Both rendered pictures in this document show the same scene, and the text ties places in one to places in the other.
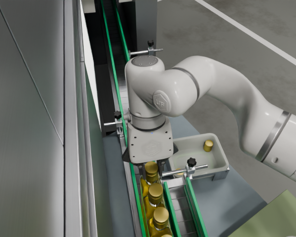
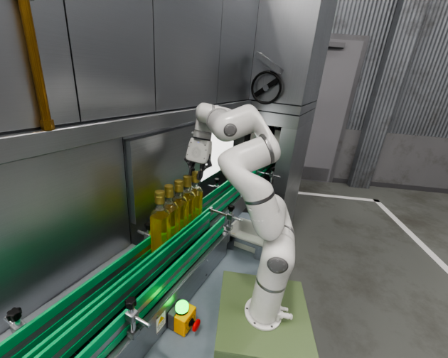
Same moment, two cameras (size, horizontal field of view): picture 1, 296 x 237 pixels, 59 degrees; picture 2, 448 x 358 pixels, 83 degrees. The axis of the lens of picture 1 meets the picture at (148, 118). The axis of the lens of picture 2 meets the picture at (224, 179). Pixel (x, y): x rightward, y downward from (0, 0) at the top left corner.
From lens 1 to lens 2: 0.85 m
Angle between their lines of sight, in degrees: 40
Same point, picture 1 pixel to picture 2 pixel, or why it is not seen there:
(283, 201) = (289, 284)
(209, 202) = (239, 265)
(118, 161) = not seen: hidden behind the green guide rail
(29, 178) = (131, 77)
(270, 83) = (429, 303)
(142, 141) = (193, 145)
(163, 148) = (200, 155)
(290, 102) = (446, 332)
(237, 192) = not seen: hidden behind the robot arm
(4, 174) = (126, 62)
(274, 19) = not seen: outside the picture
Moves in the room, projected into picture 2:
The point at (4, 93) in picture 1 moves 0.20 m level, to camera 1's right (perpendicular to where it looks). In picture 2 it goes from (139, 57) to (180, 59)
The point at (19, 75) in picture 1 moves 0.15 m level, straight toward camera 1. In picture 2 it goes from (148, 64) to (131, 62)
